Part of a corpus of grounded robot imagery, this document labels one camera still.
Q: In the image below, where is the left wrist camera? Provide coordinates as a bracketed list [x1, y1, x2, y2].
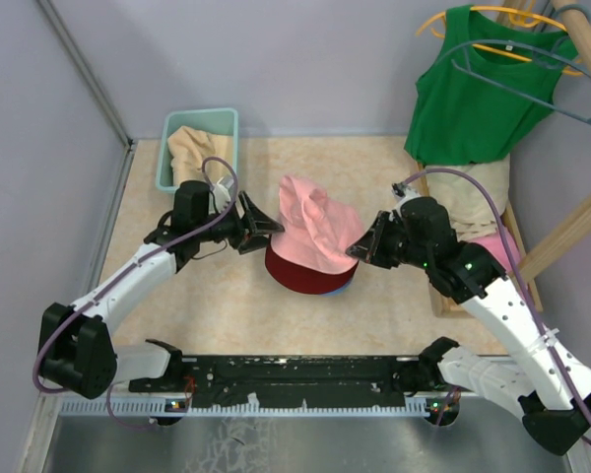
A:
[212, 175, 235, 212]

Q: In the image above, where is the green tank top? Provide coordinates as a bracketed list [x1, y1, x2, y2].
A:
[405, 5, 577, 166]

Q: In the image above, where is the beige bucket hat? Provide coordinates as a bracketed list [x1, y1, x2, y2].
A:
[166, 126, 234, 186]

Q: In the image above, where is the yellow clothes hanger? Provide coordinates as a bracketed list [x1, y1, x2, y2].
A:
[415, 5, 591, 77]

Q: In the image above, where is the slanted wooden beam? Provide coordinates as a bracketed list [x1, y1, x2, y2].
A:
[520, 193, 591, 283]

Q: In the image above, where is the wooden tray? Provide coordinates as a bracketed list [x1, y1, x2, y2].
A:
[413, 176, 544, 318]

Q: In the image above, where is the wooden rack pole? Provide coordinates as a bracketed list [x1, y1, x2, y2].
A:
[552, 0, 591, 76]

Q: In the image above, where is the blue bucket hat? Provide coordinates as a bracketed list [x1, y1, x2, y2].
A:
[320, 278, 353, 297]

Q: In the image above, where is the aluminium frame post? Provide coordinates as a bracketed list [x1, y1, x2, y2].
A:
[33, 0, 134, 149]

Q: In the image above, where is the pink bucket hat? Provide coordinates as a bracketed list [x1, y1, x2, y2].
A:
[271, 174, 364, 275]

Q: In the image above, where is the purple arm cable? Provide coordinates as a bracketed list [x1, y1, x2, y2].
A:
[401, 167, 591, 457]
[33, 156, 241, 431]

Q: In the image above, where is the pink cloth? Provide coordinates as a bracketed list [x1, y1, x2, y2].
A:
[471, 231, 521, 273]

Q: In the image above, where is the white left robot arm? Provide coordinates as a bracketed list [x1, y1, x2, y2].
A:
[33, 180, 284, 399]

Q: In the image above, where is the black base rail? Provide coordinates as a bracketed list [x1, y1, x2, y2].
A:
[129, 355, 447, 409]

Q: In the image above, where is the dark red bucket hat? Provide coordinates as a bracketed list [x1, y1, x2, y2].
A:
[264, 240, 359, 295]

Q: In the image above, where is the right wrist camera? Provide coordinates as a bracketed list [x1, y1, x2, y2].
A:
[392, 182, 410, 201]

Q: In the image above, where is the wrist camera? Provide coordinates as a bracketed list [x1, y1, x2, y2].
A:
[212, 175, 235, 212]
[392, 182, 410, 201]

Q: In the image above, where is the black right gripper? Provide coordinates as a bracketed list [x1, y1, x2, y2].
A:
[347, 210, 430, 269]

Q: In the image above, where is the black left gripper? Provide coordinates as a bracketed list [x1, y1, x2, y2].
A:
[195, 190, 285, 254]

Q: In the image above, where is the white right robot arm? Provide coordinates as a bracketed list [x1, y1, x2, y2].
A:
[240, 184, 591, 455]

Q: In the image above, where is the grey-blue clothes hanger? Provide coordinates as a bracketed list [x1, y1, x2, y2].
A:
[435, 36, 591, 126]

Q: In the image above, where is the light teal plastic bin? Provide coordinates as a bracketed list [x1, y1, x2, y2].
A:
[156, 107, 238, 193]

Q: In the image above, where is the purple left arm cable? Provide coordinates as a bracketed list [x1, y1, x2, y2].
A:
[33, 156, 241, 431]

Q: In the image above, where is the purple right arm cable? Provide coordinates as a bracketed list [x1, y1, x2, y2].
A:
[401, 167, 591, 457]

